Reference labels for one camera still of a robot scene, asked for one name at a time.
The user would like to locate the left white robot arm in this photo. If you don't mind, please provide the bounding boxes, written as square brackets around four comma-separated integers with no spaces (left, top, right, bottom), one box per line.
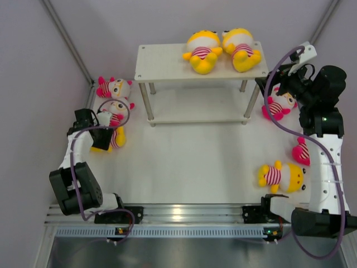
[49,108,126,223]

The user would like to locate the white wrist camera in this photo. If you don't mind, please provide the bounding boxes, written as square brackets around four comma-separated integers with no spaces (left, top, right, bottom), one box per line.
[97,111,113,127]
[288,41,317,76]

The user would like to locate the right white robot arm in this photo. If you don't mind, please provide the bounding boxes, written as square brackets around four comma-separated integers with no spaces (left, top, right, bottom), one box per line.
[255,64,356,238]

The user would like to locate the white two-tier shelf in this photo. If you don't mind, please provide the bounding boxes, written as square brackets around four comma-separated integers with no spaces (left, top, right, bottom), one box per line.
[134,44,268,127]

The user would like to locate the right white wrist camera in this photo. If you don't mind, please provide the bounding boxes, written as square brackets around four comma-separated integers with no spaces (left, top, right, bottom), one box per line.
[288,41,317,76]

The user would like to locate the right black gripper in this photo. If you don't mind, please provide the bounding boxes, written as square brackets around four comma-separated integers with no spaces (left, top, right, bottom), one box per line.
[255,60,317,106]

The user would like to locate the pink toy right glasses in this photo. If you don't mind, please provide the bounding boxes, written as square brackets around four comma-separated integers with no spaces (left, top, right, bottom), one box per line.
[291,137,310,166]

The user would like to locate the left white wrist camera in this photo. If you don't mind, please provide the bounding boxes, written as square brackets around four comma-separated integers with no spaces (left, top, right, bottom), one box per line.
[97,111,113,127]

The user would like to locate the aluminium front rail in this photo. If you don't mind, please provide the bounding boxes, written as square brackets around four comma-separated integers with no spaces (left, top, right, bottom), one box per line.
[45,204,245,225]

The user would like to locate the pink toy top right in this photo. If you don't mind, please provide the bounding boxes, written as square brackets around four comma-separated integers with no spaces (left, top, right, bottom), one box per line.
[268,86,297,121]

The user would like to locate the left aluminium frame post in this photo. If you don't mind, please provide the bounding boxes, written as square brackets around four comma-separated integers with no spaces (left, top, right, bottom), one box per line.
[40,0,94,85]

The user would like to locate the grey slotted cable duct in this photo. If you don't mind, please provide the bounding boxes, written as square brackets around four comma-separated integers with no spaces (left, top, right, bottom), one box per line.
[56,226,272,238]

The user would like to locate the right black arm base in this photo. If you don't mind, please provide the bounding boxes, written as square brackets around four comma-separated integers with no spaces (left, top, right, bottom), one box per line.
[242,194,296,224]

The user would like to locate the pink toy top left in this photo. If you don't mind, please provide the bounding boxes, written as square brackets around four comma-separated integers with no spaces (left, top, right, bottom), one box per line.
[96,76,133,99]

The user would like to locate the aluminium frame post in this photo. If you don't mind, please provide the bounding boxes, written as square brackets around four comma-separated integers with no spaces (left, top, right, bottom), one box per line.
[309,0,342,45]
[40,0,94,85]

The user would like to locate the pink toy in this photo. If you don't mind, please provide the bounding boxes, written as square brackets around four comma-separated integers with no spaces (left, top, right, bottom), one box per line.
[108,98,135,126]
[96,76,133,99]
[268,86,297,121]

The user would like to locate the right aluminium frame post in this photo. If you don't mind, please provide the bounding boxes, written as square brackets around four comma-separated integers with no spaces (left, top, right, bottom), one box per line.
[309,0,342,45]

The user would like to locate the yellow toy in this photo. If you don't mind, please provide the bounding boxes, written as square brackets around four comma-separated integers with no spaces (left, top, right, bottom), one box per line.
[258,160,306,194]
[91,126,127,152]
[221,28,262,73]
[182,30,223,75]

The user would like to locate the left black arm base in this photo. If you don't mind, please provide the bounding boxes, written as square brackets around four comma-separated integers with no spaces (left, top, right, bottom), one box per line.
[94,206,144,224]

